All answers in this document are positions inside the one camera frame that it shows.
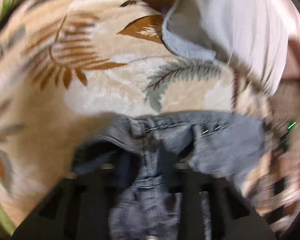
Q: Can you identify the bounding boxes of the leaf pattern beige blanket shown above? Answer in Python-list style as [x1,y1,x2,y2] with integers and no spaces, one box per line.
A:
[0,0,269,231]

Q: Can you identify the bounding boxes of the grey pillow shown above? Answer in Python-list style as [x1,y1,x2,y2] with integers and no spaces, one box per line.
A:
[162,0,288,95]

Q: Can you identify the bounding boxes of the striped floral brown quilt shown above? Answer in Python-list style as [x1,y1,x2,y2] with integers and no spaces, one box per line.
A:
[242,81,300,224]

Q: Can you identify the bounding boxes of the grey denim pants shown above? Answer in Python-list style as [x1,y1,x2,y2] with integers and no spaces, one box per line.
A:
[71,112,272,239]

